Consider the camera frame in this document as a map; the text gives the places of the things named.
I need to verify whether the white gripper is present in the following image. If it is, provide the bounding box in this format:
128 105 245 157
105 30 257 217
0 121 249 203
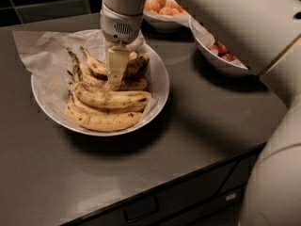
100 2 144 83

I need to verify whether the spotted banana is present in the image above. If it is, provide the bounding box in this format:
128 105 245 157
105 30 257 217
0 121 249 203
71 82 152 109
67 49 149 91
80 47 150 79

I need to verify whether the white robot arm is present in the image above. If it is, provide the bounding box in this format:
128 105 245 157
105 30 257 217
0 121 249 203
101 0 301 226

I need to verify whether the small back banana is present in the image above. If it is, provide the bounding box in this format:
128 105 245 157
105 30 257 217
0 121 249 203
129 52 138 60

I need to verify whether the white banana bowl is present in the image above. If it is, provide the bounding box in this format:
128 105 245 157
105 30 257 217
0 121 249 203
31 30 169 137

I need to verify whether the front bottom banana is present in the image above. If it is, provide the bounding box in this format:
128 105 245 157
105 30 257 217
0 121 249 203
65 102 142 132

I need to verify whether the paper in orange bowl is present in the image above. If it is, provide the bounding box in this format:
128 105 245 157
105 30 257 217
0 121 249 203
143 0 191 28

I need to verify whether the paper in strawberry bowl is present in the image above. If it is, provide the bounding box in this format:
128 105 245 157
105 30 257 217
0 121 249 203
188 15 250 70

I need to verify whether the white strawberry bowl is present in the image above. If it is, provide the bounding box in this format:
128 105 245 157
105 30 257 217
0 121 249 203
188 16 252 78

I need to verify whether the pile of small oranges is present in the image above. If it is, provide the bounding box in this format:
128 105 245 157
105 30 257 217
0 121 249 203
144 0 186 16

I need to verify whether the white paper under bananas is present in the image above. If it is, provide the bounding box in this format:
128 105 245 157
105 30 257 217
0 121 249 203
12 29 159 124

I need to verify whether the pile of strawberries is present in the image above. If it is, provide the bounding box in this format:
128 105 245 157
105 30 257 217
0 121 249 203
209 40 236 62

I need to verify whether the left drawer handle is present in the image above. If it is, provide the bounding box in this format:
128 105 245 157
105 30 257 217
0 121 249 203
123 196 159 223

